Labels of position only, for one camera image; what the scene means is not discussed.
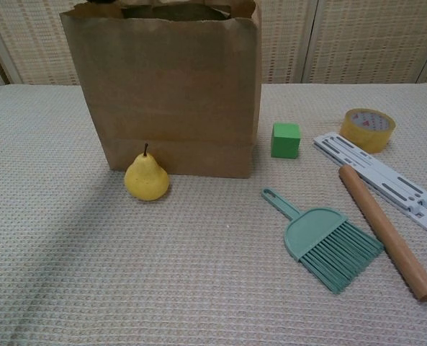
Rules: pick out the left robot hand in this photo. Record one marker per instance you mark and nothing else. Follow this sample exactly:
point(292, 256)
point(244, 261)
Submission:
point(101, 1)

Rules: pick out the yellow pear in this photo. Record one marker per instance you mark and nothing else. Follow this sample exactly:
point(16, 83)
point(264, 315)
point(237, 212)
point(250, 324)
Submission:
point(146, 180)

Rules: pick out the brown paper bag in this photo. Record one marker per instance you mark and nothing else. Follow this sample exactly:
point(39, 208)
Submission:
point(170, 90)

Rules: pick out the teal hand brush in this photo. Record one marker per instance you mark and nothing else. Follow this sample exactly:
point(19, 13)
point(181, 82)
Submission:
point(314, 234)

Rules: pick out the green cube block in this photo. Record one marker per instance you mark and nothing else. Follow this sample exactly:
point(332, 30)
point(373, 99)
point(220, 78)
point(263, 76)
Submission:
point(285, 142)

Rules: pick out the yellow packing tape roll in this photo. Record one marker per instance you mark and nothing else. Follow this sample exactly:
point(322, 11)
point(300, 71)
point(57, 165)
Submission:
point(364, 138)

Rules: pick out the beige woven tablecloth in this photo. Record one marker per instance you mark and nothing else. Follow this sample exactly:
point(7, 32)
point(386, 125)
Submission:
point(198, 288)

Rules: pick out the white folding laptop stand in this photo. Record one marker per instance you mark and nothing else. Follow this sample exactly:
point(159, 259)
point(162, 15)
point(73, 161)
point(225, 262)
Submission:
point(386, 173)

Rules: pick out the wooden rolling pin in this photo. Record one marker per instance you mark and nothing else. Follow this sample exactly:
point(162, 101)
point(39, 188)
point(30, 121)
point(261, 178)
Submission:
point(386, 227)

